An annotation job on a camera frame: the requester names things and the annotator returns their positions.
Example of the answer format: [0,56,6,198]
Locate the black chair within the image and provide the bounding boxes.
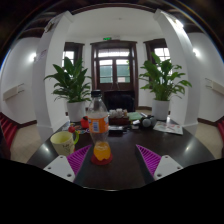
[103,90,136,113]

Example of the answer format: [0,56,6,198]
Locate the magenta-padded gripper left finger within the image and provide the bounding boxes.
[43,144,93,184]

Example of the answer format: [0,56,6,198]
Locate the orange-labelled clear drink bottle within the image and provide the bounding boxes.
[86,89,112,162]

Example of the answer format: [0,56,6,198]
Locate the green plant in white pot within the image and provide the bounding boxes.
[138,51,193,122]
[44,56,93,123]

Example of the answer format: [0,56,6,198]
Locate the printed magazine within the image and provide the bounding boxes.
[153,120,184,136]

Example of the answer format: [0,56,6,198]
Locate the dark-framed window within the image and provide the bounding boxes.
[62,41,85,68]
[143,38,172,71]

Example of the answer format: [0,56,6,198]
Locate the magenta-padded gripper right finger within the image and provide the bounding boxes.
[134,143,184,184]

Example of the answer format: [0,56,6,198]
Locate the dark wooden double door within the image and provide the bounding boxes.
[89,39,139,108]

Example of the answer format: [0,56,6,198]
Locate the red box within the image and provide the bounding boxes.
[80,115,90,130]

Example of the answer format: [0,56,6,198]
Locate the wooden rack of small bottles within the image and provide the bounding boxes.
[108,108,131,126]

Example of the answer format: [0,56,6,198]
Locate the pale yellow mug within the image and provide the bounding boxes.
[49,130,81,157]

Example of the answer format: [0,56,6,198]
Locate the red carpeted staircase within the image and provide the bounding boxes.
[216,118,224,144]
[0,112,18,149]

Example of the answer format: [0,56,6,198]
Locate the green cloth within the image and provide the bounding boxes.
[127,111,144,122]

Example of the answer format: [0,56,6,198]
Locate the black and grey microphones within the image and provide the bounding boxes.
[139,114,158,129]

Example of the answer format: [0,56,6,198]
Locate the small black case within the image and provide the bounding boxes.
[108,124,125,136]

